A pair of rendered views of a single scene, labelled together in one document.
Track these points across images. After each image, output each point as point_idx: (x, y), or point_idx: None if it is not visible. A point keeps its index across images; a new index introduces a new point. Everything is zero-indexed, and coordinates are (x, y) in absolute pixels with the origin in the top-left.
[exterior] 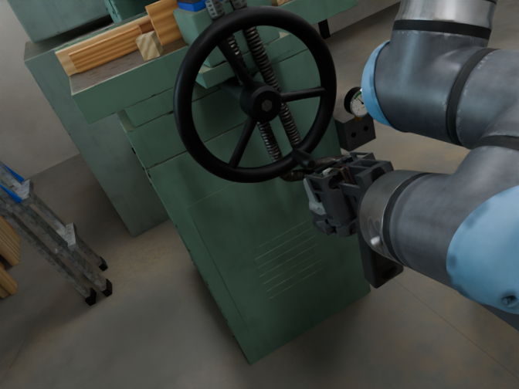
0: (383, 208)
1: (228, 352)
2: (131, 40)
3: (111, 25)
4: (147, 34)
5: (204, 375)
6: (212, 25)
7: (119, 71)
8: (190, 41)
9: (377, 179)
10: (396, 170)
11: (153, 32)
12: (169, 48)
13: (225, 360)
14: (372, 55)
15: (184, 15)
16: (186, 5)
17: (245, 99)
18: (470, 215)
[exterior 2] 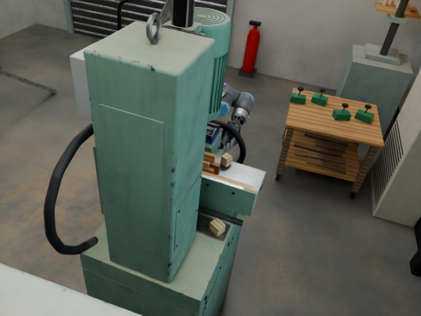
0: (246, 111)
1: (229, 306)
2: None
3: (222, 180)
4: (225, 155)
5: (247, 308)
6: (227, 124)
7: (242, 167)
8: (215, 151)
9: (240, 113)
10: (236, 112)
11: (223, 155)
12: (217, 162)
13: (233, 304)
14: (225, 103)
15: (218, 138)
16: (216, 135)
17: (222, 145)
18: (250, 97)
